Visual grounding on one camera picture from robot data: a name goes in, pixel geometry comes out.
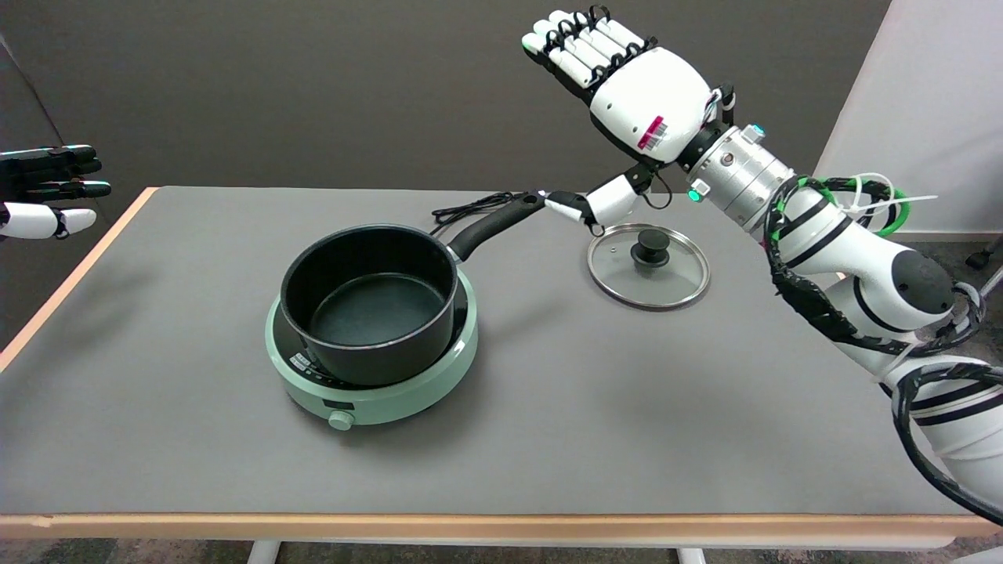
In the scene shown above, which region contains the black pot with long handle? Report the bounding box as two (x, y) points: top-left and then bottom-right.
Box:
(280, 190), (548, 387)

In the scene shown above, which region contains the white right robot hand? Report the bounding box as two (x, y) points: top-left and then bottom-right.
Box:
(523, 6), (736, 236)

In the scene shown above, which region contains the chair leg with black caster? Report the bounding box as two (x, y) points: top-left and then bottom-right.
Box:
(965, 235), (1003, 271)

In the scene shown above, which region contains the black power cord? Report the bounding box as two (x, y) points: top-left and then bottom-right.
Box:
(431, 192), (530, 236)

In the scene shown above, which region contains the grey table mat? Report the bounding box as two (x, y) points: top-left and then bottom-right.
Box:
(0, 186), (972, 516)

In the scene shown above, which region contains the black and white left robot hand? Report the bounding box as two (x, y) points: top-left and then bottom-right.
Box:
(0, 145), (112, 240)

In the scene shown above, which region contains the green induction cooker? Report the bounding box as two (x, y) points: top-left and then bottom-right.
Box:
(265, 270), (480, 432)

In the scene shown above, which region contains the glass pot lid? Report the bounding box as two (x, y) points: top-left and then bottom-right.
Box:
(587, 223), (711, 311)

